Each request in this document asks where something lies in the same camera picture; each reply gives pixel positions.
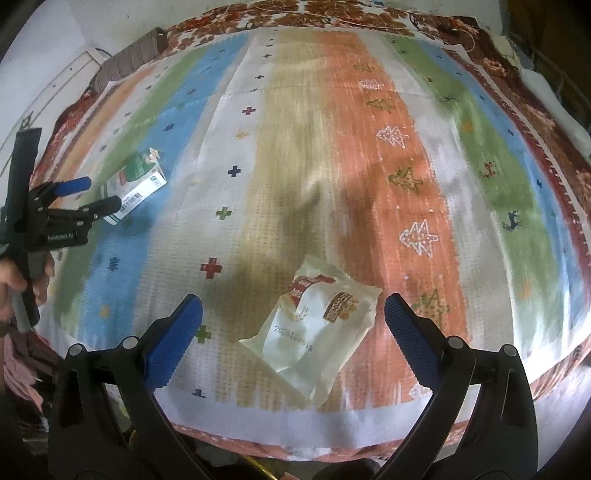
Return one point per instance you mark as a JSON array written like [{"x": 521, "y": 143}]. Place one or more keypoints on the green and white milk carton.
[{"x": 138, "y": 184}]

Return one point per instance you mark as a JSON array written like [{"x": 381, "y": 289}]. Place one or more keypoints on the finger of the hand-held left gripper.
[
  {"x": 74, "y": 185},
  {"x": 104, "y": 205}
]

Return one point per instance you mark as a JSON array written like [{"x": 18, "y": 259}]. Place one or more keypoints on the grey ribbed cushion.
[{"x": 131, "y": 57}]

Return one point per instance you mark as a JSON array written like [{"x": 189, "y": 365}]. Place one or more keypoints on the person's left hand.
[{"x": 18, "y": 277}]

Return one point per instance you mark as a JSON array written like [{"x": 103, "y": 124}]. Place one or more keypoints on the pink cloth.
[{"x": 23, "y": 374}]

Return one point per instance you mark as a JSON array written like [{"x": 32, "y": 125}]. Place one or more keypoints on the brown floral blanket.
[{"x": 198, "y": 30}]

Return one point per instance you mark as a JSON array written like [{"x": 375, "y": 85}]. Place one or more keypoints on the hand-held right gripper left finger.
[{"x": 173, "y": 341}]

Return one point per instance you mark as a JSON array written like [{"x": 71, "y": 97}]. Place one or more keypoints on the brown wooden furniture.
[{"x": 545, "y": 27}]

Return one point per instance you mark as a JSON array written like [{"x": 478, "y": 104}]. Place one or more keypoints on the cream snack packet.
[{"x": 314, "y": 332}]

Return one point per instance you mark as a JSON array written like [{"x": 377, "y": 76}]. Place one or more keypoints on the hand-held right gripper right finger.
[{"x": 411, "y": 341}]

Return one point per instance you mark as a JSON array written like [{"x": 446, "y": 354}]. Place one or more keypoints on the white bed headboard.
[{"x": 55, "y": 87}]

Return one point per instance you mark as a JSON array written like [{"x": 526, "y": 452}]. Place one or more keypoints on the colourful striped mat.
[{"x": 323, "y": 138}]

